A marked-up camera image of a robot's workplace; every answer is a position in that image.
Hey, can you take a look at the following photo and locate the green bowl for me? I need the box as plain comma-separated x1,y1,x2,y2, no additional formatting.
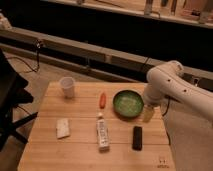
113,90,144,118

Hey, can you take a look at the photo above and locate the orange carrot toy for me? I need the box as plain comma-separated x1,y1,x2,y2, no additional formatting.
99,93,106,109

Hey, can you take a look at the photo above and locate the translucent plastic cup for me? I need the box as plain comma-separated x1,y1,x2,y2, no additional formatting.
59,77,75,98

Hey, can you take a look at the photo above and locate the black rectangular block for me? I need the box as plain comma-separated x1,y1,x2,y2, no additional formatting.
132,126,142,150

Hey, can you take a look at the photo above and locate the black chair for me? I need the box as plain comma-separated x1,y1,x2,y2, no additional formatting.
0,49,37,151

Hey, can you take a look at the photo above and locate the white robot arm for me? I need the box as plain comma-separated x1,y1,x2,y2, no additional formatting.
142,60,213,122

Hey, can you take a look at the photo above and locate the black cable on floor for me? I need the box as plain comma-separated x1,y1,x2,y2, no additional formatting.
5,39,45,75

